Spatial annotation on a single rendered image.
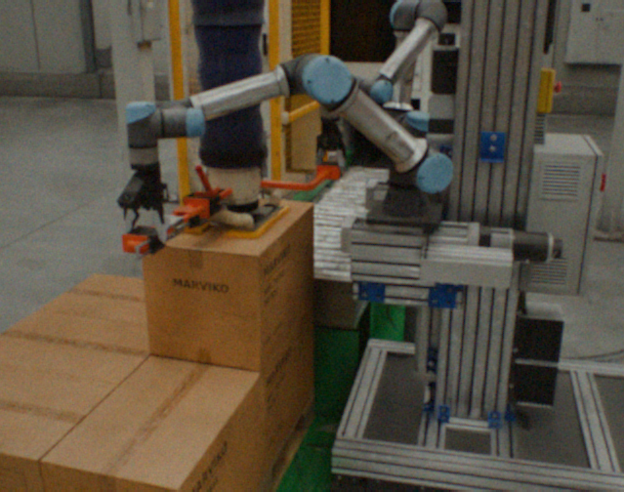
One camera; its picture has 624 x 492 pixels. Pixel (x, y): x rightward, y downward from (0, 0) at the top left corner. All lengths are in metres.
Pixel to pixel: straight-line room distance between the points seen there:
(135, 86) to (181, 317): 1.74
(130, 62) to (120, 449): 2.26
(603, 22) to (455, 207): 9.09
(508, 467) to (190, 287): 1.19
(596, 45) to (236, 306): 9.58
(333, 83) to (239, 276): 0.68
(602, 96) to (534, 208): 9.26
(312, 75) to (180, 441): 1.04
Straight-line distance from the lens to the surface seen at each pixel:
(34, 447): 2.08
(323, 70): 1.85
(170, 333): 2.36
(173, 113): 1.82
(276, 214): 2.45
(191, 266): 2.22
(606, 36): 11.34
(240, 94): 1.96
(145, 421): 2.10
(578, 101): 11.50
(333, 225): 3.70
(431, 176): 2.01
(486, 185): 2.34
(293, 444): 2.86
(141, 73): 3.74
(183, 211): 2.08
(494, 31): 2.27
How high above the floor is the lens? 1.68
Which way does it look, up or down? 19 degrees down
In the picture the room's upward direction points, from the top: straight up
